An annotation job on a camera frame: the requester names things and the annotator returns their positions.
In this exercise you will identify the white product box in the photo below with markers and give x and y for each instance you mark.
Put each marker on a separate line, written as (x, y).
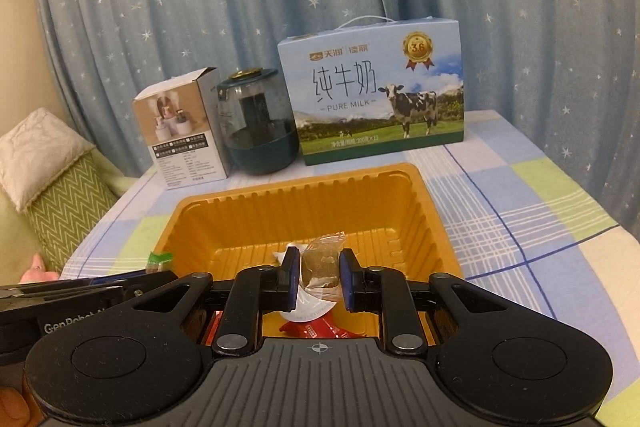
(190, 147)

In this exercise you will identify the clear brown cube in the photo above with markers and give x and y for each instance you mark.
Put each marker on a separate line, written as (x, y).
(320, 264)

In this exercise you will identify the pink and green plush toy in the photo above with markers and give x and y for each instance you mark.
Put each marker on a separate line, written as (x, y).
(40, 269)

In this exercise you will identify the checked tablecloth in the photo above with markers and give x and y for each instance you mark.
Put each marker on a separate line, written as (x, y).
(525, 217)

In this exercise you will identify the white and green pouch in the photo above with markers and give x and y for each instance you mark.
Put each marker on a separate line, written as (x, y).
(310, 307)

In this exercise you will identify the green zigzag cushion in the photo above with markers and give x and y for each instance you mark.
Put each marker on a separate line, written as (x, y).
(65, 202)

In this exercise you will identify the green candy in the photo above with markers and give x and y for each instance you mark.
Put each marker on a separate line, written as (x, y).
(160, 259)

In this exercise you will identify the blue milk carton box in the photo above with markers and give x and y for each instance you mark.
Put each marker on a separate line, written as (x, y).
(350, 82)

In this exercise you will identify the green chevron cushion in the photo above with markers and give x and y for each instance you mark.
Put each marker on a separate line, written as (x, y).
(10, 232)

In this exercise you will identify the dark green glass jar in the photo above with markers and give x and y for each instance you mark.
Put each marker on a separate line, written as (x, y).
(260, 149)

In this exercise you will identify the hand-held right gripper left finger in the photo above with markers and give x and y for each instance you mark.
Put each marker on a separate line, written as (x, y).
(289, 279)

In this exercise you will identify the orange plastic tray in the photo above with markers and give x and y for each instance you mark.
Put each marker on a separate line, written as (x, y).
(380, 217)

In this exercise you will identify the person's left hand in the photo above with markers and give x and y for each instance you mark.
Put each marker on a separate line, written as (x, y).
(11, 404)

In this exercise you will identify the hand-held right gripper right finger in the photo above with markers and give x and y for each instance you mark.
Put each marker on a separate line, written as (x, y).
(350, 287)

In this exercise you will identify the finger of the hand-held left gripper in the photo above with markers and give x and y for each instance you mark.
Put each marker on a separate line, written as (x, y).
(110, 279)
(155, 282)

